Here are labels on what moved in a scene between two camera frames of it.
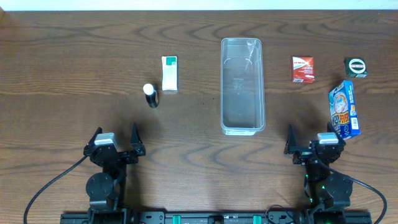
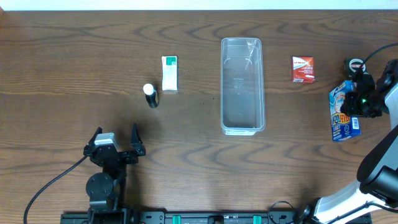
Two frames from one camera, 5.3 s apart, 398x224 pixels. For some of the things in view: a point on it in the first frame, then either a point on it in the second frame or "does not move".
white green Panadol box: (170, 73) does not move
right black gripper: (303, 154) to (351, 108)
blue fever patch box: (343, 111) does not move
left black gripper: (137, 149) does not move
